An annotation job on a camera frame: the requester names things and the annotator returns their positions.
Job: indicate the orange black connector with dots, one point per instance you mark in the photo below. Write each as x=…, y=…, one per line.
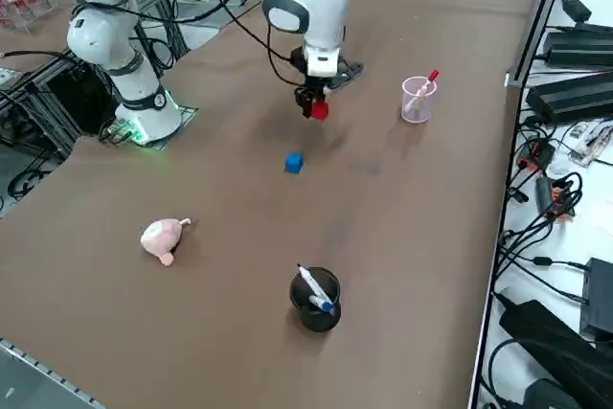
x=536, y=155

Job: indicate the grey perforated rail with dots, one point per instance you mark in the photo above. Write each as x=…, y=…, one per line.
x=48, y=373

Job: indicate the aluminium frame post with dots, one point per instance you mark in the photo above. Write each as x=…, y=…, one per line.
x=536, y=21

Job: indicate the black pen holder cup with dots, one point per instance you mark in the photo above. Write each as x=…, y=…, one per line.
x=321, y=320

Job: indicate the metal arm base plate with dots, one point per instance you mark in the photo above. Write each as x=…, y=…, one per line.
x=189, y=112

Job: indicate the red capped pen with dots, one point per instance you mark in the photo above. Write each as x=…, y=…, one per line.
x=433, y=75

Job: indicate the black power brick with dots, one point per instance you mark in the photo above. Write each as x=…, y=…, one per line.
x=570, y=97
x=579, y=50

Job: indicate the black box device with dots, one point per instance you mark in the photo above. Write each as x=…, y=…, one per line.
x=598, y=294

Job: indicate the small black adapter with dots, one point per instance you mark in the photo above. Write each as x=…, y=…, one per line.
x=577, y=9

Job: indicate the pink plush toy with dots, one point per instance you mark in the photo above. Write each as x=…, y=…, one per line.
x=160, y=236

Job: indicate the blue magnetic block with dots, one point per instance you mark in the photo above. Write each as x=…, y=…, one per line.
x=293, y=163

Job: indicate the red magnetic block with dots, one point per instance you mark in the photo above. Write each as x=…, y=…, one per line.
x=321, y=111

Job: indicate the slim black adapter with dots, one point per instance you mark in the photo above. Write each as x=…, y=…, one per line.
x=544, y=193

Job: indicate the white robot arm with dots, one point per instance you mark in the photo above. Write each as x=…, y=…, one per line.
x=306, y=2

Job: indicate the aluminium frame structure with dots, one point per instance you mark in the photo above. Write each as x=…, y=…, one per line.
x=29, y=88

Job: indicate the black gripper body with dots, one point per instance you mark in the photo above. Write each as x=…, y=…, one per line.
x=318, y=83

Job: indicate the clear pink plastic cup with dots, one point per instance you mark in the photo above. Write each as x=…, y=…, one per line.
x=412, y=114

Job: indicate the orange plug connector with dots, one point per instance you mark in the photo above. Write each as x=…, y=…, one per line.
x=561, y=210

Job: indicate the white marker blue cap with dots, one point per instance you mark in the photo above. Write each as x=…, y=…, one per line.
x=316, y=290

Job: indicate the printed plastic packet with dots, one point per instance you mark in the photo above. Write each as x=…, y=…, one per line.
x=594, y=141

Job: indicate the large black equipment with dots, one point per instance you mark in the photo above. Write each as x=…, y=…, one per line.
x=551, y=342

